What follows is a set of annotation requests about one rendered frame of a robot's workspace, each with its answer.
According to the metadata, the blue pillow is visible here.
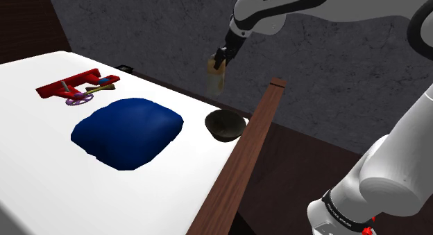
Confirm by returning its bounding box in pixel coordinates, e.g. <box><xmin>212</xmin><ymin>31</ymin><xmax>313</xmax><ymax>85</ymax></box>
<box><xmin>70</xmin><ymin>97</ymin><xmax>185</xmax><ymax>172</ymax></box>

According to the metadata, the red toy plane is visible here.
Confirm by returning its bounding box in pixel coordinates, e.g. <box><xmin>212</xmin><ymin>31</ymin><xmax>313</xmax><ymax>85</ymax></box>
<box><xmin>35</xmin><ymin>68</ymin><xmax>121</xmax><ymax>107</ymax></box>

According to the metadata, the dark round bowl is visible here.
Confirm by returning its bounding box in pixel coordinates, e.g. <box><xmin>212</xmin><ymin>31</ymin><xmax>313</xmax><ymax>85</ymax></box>
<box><xmin>204</xmin><ymin>108</ymin><xmax>248</xmax><ymax>143</ymax></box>

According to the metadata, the beige bottle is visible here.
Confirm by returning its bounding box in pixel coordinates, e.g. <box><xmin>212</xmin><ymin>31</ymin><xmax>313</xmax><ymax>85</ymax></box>
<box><xmin>206</xmin><ymin>54</ymin><xmax>228</xmax><ymax>98</ymax></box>

